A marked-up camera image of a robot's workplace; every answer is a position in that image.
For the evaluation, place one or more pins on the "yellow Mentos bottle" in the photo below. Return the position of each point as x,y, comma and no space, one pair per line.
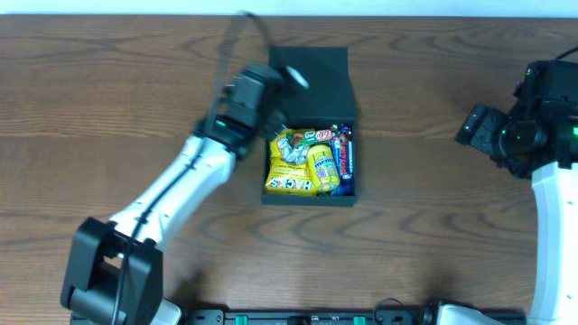
322,167

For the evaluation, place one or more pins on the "blue Oreo cookie pack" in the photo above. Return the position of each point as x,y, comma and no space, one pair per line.
345,188

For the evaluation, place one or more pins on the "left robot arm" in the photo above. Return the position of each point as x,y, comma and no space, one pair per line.
115,270

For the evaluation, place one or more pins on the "black mounting rail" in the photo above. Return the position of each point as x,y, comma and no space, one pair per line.
395,316

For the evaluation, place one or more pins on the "purple Dairy Milk bar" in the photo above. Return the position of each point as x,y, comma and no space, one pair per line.
346,169

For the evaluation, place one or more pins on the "yellow Hacks candy bag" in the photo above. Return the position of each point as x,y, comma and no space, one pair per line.
288,173

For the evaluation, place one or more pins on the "KitKat chocolate bar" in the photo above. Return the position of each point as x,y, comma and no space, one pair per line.
311,137

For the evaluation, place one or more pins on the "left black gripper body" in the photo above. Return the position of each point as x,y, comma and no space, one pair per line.
275,120

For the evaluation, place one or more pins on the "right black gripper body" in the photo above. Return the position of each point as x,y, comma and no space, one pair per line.
480,131

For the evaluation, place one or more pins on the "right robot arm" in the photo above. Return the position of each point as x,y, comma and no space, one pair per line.
547,94

